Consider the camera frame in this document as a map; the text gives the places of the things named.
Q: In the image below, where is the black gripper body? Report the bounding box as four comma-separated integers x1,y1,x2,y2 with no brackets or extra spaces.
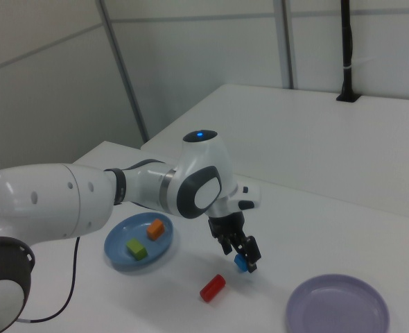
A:
207,211,247,241

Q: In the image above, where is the blue block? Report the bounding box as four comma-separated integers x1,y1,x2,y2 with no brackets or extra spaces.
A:
234,253,250,273

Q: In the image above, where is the red cylinder block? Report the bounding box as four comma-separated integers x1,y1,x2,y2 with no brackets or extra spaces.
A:
199,273,227,303

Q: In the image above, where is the orange block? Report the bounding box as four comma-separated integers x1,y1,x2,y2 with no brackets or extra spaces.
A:
146,218,166,241

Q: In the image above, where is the green block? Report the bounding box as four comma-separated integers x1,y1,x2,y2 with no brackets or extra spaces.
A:
125,237,148,261

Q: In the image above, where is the purple plate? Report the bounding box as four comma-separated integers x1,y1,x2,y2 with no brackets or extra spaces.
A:
286,273,390,333

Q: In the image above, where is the blue plate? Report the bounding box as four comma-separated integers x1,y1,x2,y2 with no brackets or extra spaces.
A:
103,212,175,272

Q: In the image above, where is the black pole with clamp base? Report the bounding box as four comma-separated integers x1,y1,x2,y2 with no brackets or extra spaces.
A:
336,0,360,103

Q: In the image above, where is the black cable strap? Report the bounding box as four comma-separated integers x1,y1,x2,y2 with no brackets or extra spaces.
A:
104,168,128,206

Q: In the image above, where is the long black robot cable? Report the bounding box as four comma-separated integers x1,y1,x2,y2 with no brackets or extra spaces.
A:
17,237,81,324

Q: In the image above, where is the grey partition post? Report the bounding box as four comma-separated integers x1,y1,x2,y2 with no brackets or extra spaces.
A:
280,0,296,89

